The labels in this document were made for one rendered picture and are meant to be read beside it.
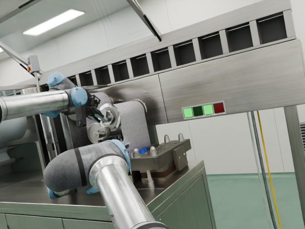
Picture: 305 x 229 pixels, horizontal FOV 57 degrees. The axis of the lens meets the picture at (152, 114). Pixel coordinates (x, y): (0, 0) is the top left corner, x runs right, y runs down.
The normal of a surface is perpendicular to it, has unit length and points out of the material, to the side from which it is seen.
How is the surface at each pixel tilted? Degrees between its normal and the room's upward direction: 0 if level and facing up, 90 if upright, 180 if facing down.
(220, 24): 90
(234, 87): 90
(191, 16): 90
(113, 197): 44
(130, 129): 90
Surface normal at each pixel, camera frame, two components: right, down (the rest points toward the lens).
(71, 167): 0.11, -0.17
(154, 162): -0.51, 0.15
